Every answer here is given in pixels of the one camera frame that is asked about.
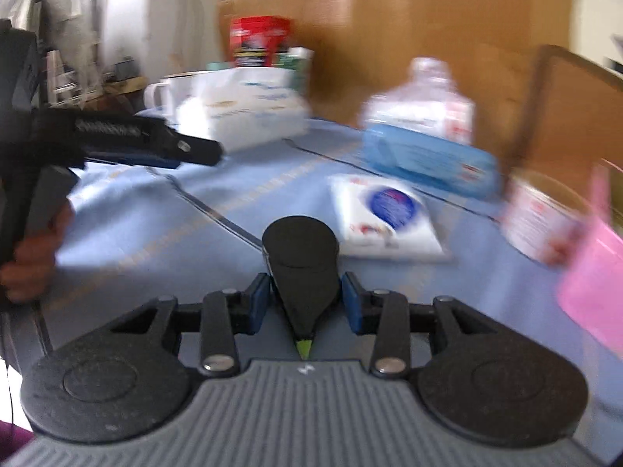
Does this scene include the blue wipes pack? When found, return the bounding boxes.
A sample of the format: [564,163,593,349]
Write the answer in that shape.
[361,124,503,201]

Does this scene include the white mug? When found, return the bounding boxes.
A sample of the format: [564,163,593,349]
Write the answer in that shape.
[143,72,205,114]

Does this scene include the purple clothing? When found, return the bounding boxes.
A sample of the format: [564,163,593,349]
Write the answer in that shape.
[0,420,34,467]

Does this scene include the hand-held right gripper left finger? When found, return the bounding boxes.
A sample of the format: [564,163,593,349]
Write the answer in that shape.
[111,272,271,377]

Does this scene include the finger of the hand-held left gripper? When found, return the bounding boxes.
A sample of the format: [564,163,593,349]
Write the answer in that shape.
[146,119,225,167]
[83,151,182,171]

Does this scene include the blue tablecloth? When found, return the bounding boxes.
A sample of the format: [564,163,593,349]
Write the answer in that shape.
[29,109,623,467]

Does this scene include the red box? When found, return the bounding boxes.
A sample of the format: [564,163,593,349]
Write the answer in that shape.
[229,16,294,68]

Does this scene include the brown woven chair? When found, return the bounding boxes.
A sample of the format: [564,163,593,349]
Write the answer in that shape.
[503,44,623,190]

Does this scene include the green carton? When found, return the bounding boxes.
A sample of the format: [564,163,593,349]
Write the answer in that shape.
[273,47,315,92]

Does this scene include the white round snack can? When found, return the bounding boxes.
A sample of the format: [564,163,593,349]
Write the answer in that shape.
[500,170,602,266]

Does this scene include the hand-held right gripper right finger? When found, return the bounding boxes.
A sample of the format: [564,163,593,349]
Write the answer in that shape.
[341,272,498,377]

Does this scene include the pink macaron print tin box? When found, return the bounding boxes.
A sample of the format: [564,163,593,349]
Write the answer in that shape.
[557,158,623,353]

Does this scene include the white plastic bag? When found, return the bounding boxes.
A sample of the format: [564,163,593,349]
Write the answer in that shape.
[174,67,312,153]

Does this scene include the white tissue packet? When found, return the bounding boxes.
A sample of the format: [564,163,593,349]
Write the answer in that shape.
[328,175,449,261]

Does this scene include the clear plastic bag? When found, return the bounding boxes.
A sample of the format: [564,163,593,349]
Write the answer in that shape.
[359,57,476,147]

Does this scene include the black tapered soft object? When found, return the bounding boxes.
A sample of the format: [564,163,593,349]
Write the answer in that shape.
[261,215,341,357]

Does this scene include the person's left hand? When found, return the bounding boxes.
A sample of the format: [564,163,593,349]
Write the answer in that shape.
[0,202,76,303]

